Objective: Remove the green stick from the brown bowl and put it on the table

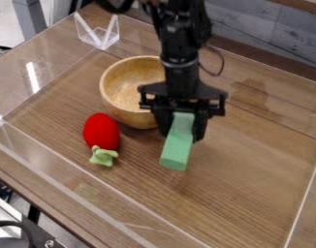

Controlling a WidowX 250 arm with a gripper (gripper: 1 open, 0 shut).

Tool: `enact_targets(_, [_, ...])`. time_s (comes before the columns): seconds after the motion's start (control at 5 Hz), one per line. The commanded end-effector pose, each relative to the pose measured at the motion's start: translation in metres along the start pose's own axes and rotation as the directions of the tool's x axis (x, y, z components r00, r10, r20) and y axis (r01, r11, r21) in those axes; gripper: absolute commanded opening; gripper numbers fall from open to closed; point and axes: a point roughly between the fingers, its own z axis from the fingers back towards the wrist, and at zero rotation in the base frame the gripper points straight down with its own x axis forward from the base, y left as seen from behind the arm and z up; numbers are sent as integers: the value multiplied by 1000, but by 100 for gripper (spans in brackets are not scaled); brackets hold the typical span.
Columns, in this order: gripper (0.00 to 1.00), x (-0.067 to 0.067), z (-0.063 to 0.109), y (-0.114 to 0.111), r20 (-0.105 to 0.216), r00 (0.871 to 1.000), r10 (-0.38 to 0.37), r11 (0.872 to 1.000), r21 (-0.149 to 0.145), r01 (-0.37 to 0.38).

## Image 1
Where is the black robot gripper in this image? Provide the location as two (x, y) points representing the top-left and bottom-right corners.
(138, 63), (228, 142)

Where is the green rectangular block stick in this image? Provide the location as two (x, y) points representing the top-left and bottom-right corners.
(159, 112), (194, 171)

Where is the light brown wooden bowl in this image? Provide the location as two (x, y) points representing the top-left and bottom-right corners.
(99, 55), (165, 130)

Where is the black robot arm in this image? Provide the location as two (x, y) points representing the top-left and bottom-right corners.
(138, 0), (228, 141)

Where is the red plush strawberry toy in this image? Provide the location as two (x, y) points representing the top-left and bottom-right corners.
(83, 112), (121, 167)

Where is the grey cabinet leg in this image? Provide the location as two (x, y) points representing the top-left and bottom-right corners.
(12, 0), (48, 40)

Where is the clear acrylic enclosure wall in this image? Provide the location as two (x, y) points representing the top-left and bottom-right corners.
(0, 7), (316, 248)

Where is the black table clamp mount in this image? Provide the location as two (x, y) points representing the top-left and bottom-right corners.
(20, 217), (66, 248)

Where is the black cable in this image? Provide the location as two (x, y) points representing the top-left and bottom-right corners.
(0, 220), (35, 248)

